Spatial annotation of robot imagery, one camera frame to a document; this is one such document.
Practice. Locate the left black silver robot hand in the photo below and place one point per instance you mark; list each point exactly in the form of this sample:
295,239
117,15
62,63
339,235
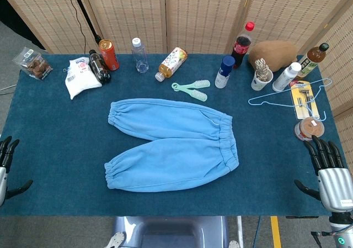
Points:
2,176

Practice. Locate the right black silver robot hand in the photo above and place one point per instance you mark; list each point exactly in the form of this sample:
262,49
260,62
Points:
335,187

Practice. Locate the light blue fleece pants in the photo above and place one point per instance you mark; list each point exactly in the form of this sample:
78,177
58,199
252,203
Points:
171,151

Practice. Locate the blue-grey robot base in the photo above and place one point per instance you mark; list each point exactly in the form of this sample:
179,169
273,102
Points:
171,231

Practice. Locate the dark teal table cloth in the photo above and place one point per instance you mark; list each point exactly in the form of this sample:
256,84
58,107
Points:
55,148

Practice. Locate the red can with clear lid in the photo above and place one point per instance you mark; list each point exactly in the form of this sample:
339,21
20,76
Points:
309,129

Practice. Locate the yellow razor blister pack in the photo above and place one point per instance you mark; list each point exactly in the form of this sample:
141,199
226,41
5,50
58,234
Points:
304,99

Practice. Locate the white table leg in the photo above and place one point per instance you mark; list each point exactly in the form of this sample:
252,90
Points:
239,228

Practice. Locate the white perforated foot plate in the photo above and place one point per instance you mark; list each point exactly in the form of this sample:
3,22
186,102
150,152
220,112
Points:
116,240
234,244

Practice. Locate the clear box of brown cookies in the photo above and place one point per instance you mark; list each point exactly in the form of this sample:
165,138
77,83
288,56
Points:
34,64

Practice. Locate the white lotion bottle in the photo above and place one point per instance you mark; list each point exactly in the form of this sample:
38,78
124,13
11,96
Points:
285,76

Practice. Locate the white powder bag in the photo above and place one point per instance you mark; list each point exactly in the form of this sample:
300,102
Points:
81,81

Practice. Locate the white paper cup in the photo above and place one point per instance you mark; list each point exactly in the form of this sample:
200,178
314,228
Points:
259,84

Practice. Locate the green label tea bottle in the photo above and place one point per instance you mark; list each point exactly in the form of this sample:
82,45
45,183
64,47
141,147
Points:
313,60

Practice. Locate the small dark cola bottle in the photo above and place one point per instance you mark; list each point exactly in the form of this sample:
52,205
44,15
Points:
99,67

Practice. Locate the white bottle with blue cap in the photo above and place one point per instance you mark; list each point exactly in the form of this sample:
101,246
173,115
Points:
224,72

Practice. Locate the orange drink can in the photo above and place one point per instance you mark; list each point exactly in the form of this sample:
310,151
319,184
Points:
109,56

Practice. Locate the tall cola bottle red cap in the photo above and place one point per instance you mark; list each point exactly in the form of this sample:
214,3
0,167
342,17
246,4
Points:
241,47

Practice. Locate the black stand pole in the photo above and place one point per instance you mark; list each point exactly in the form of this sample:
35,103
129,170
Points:
85,13

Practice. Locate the clear empty plastic bottle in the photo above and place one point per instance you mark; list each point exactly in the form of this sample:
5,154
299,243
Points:
140,56

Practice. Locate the yellow tea bottle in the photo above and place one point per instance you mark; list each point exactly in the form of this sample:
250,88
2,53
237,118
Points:
172,63

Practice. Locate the bamboo folding screen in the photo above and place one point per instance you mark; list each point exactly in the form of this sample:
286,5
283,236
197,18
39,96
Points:
204,13

